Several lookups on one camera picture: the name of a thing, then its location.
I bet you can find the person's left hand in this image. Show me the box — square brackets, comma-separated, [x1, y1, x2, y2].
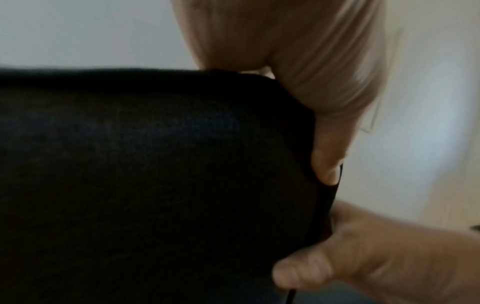
[170, 0, 389, 185]

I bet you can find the person's right hand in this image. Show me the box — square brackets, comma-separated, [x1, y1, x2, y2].
[271, 199, 480, 304]

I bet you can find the black fabric garment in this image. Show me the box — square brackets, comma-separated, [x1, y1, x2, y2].
[0, 68, 344, 304]

